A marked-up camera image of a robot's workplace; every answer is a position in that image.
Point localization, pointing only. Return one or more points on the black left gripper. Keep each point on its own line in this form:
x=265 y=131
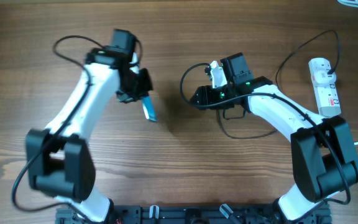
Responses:
x=145 y=86

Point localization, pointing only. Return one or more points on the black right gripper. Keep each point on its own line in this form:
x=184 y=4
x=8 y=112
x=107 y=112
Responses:
x=206 y=93

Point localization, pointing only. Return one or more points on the cyan screen smartphone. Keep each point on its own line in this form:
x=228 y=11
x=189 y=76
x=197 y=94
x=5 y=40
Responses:
x=148 y=109

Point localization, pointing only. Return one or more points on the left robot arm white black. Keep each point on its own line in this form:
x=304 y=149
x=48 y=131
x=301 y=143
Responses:
x=59 y=162

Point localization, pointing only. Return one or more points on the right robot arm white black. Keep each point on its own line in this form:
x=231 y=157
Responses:
x=324 y=157

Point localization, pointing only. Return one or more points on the white charger plug adapter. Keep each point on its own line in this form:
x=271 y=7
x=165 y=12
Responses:
x=322 y=78

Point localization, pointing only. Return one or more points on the white power strip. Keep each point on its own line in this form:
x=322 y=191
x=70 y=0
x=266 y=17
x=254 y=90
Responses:
x=327 y=99

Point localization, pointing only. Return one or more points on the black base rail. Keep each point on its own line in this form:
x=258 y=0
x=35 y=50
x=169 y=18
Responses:
x=197 y=214

